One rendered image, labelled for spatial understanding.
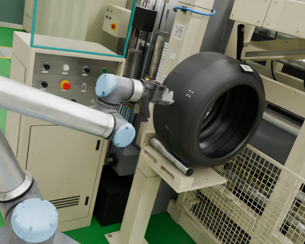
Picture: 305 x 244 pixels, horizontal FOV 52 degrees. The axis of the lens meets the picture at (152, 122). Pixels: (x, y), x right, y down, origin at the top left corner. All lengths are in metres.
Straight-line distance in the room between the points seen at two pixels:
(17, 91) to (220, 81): 0.85
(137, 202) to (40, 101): 1.30
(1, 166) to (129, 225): 1.26
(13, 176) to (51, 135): 0.74
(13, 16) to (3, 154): 9.46
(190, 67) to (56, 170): 1.07
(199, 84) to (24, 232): 0.88
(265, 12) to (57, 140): 1.33
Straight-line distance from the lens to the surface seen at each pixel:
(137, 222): 2.21
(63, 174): 2.09
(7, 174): 1.20
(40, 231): 1.14
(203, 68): 1.46
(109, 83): 1.17
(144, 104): 1.30
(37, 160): 1.98
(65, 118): 0.99
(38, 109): 0.95
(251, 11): 1.79
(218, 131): 1.91
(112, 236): 2.44
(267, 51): 1.85
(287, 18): 1.67
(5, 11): 10.46
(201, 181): 1.75
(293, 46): 1.78
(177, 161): 1.62
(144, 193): 2.06
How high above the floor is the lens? 1.63
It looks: 21 degrees down
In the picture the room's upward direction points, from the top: 15 degrees clockwise
